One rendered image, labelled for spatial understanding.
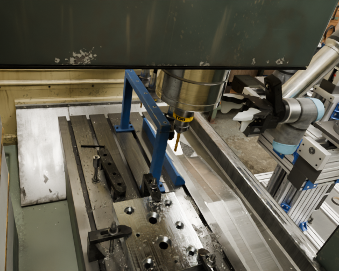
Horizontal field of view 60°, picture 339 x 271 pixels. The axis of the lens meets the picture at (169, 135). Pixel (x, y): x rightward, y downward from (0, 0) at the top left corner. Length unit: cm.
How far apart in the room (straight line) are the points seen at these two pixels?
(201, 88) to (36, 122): 126
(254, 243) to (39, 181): 106
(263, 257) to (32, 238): 99
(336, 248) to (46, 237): 116
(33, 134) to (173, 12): 134
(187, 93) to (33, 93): 125
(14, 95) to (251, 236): 138
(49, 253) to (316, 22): 122
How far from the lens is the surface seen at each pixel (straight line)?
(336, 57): 112
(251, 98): 85
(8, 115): 183
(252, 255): 137
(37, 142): 168
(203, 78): 60
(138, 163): 133
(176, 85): 61
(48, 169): 160
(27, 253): 140
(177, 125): 72
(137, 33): 46
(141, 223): 99
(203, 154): 186
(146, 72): 132
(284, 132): 99
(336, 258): 134
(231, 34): 53
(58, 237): 142
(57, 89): 175
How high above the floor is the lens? 177
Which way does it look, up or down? 34 degrees down
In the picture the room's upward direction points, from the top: 12 degrees clockwise
